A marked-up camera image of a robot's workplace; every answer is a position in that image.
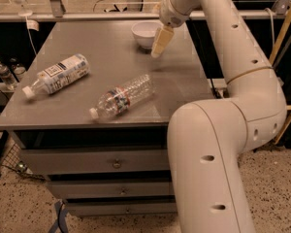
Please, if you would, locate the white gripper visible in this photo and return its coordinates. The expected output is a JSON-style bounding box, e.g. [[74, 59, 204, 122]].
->
[[151, 0, 190, 58]]

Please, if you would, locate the white ceramic bowl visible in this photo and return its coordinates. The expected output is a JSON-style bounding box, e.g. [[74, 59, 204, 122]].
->
[[131, 21, 161, 50]]

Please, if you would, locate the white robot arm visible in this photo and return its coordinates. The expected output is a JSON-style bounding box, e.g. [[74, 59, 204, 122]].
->
[[151, 0, 286, 233]]

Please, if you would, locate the clear water bottle red label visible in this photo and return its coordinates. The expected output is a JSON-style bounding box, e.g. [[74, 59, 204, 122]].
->
[[89, 74, 154, 120]]

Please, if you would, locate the white labelled plastic bottle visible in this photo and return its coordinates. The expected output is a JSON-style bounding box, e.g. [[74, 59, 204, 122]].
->
[[22, 53, 90, 99]]

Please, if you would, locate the small bottle on left shelf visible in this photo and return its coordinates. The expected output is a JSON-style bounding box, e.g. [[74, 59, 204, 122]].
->
[[0, 61, 17, 90]]

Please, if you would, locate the grey drawer cabinet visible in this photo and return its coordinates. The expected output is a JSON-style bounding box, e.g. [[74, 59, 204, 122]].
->
[[0, 21, 212, 216]]

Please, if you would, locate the white cable right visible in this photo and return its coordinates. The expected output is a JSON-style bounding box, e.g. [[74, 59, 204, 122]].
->
[[264, 7, 275, 34]]

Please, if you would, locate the metal rail frame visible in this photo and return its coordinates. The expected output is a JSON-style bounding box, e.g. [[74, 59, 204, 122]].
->
[[0, 0, 291, 24]]

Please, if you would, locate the yellow wooden frame stand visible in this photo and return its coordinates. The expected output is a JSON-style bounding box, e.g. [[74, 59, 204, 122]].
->
[[269, 0, 291, 145]]

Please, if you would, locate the wire basket on floor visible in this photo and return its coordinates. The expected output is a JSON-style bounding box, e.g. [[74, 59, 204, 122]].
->
[[0, 144, 44, 181]]

